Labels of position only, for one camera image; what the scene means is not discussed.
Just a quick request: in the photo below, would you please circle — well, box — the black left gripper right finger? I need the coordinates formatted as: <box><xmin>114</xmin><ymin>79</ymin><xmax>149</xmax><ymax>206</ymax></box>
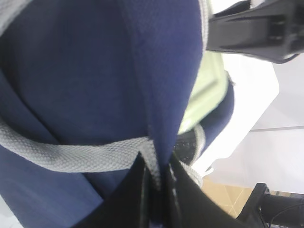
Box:
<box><xmin>165</xmin><ymin>155</ymin><xmax>240</xmax><ymax>228</ymax></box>

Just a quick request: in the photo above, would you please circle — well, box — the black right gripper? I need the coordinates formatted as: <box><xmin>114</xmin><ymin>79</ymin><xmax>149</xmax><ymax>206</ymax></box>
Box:
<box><xmin>206</xmin><ymin>0</ymin><xmax>304</xmax><ymax>64</ymax></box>

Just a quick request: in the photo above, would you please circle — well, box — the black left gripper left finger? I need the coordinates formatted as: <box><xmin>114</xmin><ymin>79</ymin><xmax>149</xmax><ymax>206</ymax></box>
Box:
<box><xmin>74</xmin><ymin>154</ymin><xmax>151</xmax><ymax>228</ymax></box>

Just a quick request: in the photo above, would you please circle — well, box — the green lidded glass container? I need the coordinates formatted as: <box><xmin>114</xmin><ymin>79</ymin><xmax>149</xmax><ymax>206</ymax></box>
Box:
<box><xmin>178</xmin><ymin>51</ymin><xmax>228</xmax><ymax>135</ymax></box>

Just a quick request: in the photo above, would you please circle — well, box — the navy blue lunch bag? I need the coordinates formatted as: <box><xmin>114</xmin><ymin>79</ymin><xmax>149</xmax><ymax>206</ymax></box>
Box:
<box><xmin>0</xmin><ymin>0</ymin><xmax>236</xmax><ymax>228</ymax></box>

